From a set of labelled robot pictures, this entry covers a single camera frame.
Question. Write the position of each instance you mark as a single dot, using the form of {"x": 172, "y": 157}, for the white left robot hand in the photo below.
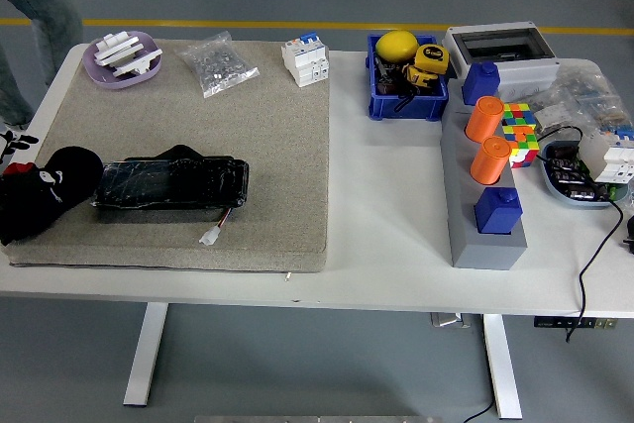
{"x": 20, "y": 140}

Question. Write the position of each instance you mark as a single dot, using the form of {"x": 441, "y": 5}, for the black rag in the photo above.
{"x": 49, "y": 185}

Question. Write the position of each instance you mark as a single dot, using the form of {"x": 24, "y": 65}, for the black glossy panel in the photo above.
{"x": 168, "y": 182}

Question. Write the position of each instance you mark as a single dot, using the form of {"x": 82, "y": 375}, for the black table control panel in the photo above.
{"x": 574, "y": 323}

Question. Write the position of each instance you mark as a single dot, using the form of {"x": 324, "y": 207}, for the purple tray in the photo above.
{"x": 99, "y": 77}

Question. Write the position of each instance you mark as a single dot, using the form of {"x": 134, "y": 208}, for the stacked white plastic pieces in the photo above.
{"x": 116, "y": 49}

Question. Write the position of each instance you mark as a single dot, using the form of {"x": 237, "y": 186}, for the person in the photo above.
{"x": 44, "y": 7}

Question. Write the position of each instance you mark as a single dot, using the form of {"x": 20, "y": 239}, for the clear bag of screws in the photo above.
{"x": 218, "y": 66}

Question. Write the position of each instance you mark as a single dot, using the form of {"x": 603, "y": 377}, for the grey-brown mat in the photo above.
{"x": 247, "y": 121}

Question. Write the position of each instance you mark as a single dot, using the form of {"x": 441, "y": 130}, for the white table leg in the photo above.
{"x": 502, "y": 368}
{"x": 146, "y": 353}

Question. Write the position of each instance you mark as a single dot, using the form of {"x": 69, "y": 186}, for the white circuit breaker blue switches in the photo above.
{"x": 304, "y": 61}

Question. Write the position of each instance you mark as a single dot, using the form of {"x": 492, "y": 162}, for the dark hand tool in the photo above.
{"x": 386, "y": 83}

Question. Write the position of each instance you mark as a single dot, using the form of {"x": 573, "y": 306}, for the blue plastic bin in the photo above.
{"x": 406, "y": 108}

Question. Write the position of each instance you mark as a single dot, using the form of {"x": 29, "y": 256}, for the yellow ball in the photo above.
{"x": 396, "y": 46}

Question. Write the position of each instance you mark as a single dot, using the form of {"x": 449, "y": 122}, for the yellow black tool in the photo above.
{"x": 418, "y": 76}

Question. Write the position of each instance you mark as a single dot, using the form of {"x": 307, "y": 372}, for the yellow tape measure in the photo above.
{"x": 432, "y": 56}

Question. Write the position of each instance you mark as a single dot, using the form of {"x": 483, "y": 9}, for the orange cylinder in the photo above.
{"x": 483, "y": 121}
{"x": 489, "y": 163}

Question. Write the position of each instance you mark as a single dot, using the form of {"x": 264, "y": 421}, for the blue block with knob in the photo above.
{"x": 497, "y": 212}
{"x": 480, "y": 83}

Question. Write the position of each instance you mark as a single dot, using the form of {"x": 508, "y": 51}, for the grey block base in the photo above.
{"x": 488, "y": 252}

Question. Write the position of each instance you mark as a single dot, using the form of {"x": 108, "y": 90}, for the colourful puzzle cube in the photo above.
{"x": 522, "y": 138}

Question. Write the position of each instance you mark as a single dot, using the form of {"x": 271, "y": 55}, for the white distribution box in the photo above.
{"x": 525, "y": 71}

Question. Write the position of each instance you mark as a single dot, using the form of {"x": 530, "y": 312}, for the blue-grey bowl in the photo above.
{"x": 560, "y": 195}

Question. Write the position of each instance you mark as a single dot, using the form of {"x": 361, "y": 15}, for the black electronic modules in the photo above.
{"x": 569, "y": 170}

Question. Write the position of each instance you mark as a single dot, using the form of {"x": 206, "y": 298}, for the clear bags of parts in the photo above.
{"x": 589, "y": 91}

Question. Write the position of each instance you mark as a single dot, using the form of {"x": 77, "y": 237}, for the white breaker assembly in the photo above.
{"x": 609, "y": 155}

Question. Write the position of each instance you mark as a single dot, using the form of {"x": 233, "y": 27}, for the black plug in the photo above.
{"x": 630, "y": 232}

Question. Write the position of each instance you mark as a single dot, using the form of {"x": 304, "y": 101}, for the white plastic bracket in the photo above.
{"x": 138, "y": 62}

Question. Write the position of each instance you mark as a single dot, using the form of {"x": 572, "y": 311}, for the metal bracket under table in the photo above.
{"x": 448, "y": 320}

